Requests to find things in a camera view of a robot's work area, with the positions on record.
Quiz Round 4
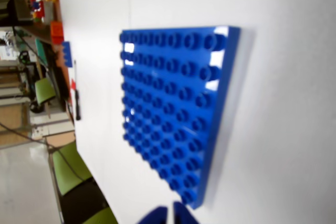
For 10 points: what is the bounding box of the small green chair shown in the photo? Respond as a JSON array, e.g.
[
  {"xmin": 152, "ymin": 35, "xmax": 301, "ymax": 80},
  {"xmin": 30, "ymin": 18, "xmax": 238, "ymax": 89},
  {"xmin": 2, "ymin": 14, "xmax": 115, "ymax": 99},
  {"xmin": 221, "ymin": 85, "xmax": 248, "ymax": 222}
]
[{"xmin": 34, "ymin": 77, "xmax": 57, "ymax": 105}]

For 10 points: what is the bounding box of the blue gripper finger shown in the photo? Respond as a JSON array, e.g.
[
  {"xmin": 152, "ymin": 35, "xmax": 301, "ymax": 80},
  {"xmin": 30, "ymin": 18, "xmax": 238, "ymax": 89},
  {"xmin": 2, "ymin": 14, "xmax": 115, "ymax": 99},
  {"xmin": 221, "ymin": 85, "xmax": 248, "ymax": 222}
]
[
  {"xmin": 173, "ymin": 201, "xmax": 201, "ymax": 224},
  {"xmin": 136, "ymin": 205, "xmax": 169, "ymax": 224}
]

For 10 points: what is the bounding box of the blue 8x8 brick plate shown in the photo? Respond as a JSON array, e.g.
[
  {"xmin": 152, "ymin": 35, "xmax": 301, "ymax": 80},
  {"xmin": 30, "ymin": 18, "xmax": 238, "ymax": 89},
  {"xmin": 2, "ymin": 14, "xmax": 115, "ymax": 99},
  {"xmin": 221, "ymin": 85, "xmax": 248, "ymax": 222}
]
[{"xmin": 118, "ymin": 26, "xmax": 242, "ymax": 210}]

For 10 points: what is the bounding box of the black floor cable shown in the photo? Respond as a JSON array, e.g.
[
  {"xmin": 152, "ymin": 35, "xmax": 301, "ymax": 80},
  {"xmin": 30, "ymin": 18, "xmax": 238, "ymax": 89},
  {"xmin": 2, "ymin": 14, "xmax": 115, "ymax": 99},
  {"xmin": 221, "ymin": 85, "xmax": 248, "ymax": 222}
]
[{"xmin": 0, "ymin": 122, "xmax": 91, "ymax": 182}]

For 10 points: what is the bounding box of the blue toy brick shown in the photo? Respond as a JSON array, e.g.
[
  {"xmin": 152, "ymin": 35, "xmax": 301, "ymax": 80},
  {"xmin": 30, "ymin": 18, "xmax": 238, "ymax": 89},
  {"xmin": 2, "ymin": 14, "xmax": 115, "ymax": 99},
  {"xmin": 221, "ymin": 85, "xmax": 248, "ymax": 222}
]
[{"xmin": 61, "ymin": 41, "xmax": 73, "ymax": 68}]

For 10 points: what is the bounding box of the red white blue toy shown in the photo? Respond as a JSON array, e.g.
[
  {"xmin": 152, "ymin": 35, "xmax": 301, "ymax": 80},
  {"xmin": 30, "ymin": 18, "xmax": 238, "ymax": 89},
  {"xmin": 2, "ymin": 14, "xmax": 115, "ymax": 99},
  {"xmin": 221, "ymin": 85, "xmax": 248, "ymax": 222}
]
[{"xmin": 29, "ymin": 0, "xmax": 45, "ymax": 23}]

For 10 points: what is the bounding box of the orange toy brick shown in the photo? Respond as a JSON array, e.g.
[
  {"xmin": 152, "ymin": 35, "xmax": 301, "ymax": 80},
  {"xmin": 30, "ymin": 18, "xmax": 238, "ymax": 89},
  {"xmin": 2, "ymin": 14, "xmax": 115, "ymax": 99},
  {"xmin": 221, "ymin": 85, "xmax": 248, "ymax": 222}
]
[{"xmin": 50, "ymin": 21, "xmax": 65, "ymax": 45}]

